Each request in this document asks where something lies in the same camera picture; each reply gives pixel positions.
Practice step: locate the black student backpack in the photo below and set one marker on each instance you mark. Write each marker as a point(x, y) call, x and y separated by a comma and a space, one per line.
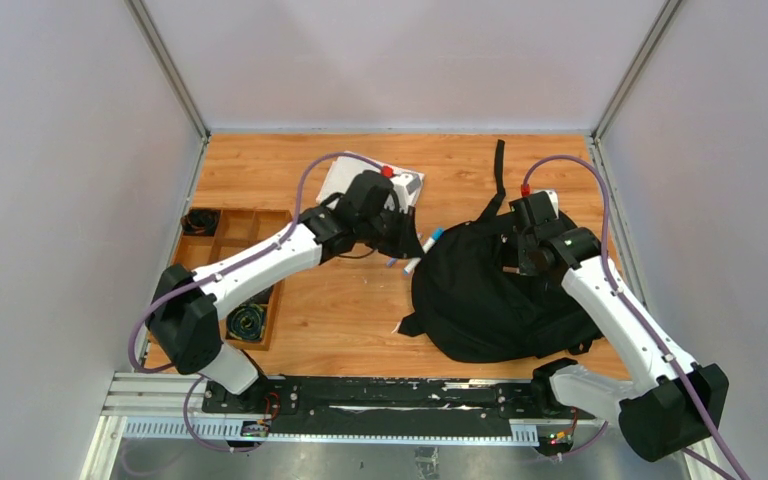
point(471, 304)

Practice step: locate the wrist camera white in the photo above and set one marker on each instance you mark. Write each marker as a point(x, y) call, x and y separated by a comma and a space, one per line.
point(407, 187)
point(554, 199)

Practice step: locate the blue capped white marker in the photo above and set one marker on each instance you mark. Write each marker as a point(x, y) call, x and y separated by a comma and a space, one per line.
point(426, 247)

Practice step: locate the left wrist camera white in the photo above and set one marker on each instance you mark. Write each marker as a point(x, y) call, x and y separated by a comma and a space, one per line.
point(407, 187)

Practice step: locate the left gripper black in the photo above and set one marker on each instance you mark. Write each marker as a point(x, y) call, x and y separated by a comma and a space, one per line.
point(399, 232)

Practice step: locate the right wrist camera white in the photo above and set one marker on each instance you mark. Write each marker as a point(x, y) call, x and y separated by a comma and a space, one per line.
point(554, 199)

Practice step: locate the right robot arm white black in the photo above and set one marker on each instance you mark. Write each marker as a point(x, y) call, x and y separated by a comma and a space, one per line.
point(670, 401)

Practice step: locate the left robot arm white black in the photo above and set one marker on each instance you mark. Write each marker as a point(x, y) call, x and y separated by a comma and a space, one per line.
point(375, 210)

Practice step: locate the wooden compartment tray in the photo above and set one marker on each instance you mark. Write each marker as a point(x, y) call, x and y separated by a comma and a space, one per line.
point(213, 235)

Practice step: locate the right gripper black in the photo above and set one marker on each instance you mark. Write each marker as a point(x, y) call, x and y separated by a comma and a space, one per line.
point(525, 267)

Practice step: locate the folded white cloth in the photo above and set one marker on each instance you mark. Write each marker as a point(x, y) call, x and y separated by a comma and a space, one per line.
point(345, 168)

